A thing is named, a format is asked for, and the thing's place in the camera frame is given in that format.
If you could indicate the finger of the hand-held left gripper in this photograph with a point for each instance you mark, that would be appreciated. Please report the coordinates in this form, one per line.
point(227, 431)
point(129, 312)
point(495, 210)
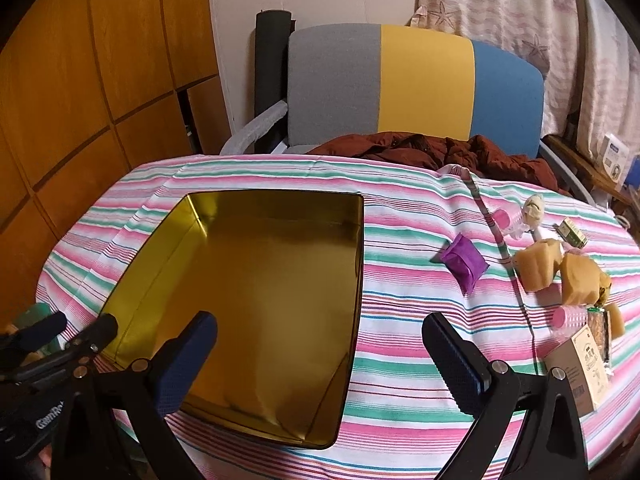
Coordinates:
point(45, 329)
point(97, 332)

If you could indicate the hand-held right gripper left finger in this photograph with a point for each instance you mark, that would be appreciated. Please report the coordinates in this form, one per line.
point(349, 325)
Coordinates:
point(186, 365)

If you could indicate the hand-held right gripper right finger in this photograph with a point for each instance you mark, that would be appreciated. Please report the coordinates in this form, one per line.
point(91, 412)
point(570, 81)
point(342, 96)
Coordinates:
point(456, 362)

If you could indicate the gold tin box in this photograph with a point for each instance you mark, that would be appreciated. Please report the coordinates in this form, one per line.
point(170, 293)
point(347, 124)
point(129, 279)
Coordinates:
point(260, 285)

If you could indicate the yellow sponge block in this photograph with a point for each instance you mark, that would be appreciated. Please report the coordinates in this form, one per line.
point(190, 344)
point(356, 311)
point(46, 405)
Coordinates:
point(580, 277)
point(537, 265)

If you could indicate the cream sock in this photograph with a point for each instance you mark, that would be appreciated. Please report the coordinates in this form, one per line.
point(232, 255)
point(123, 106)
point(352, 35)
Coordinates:
point(532, 207)

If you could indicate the pink green striped tablecloth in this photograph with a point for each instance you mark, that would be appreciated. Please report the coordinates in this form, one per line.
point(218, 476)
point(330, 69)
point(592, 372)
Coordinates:
point(400, 360)

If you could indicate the purple packet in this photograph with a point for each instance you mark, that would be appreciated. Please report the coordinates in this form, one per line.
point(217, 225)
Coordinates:
point(462, 260)

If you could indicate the brown cardboard box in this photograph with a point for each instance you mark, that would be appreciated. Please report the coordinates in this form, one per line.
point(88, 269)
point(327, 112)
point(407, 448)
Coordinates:
point(580, 372)

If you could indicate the clear snack packet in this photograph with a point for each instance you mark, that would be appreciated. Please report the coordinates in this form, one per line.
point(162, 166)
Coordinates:
point(597, 332)

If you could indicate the green paper box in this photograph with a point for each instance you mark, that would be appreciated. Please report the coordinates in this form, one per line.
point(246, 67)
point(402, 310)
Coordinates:
point(571, 231)

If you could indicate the brown jacket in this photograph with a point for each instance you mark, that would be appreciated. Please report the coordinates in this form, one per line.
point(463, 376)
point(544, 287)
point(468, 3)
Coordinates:
point(450, 155)

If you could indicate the orange wooden wardrobe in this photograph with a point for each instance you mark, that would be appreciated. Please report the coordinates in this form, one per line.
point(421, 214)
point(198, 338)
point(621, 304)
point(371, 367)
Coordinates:
point(75, 110)

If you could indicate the wooden shelf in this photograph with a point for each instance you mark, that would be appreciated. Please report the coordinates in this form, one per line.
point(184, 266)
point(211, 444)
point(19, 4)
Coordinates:
point(575, 157)

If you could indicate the white printed carton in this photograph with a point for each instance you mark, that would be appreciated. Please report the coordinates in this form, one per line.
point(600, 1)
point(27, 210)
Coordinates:
point(617, 155)

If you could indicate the grey yellow blue chair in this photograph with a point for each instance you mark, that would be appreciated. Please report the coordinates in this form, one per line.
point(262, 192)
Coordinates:
point(425, 85)

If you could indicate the black rolled mat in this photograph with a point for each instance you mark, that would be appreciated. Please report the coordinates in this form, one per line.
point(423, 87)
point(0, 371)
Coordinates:
point(270, 70)

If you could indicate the patterned curtain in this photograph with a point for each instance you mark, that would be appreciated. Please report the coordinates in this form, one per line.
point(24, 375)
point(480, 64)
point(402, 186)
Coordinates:
point(500, 0)

